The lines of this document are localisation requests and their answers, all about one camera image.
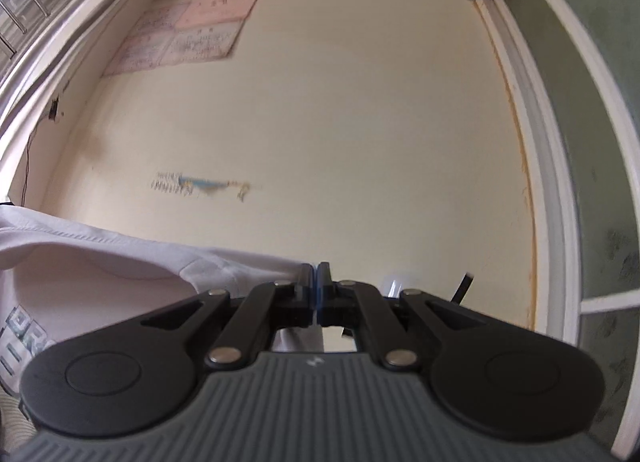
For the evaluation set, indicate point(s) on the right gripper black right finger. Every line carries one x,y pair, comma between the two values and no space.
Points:
499,379

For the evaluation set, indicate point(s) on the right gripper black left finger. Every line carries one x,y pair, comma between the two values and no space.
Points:
128,377

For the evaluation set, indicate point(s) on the white printed t-shirt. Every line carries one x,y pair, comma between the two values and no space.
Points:
61,279

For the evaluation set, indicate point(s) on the white window frame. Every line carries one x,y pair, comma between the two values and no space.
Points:
572,68

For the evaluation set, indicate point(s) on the black tape strips on wall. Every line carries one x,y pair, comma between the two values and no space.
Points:
463,289

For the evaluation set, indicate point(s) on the pink paper wall poster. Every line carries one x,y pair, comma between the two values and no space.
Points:
181,32

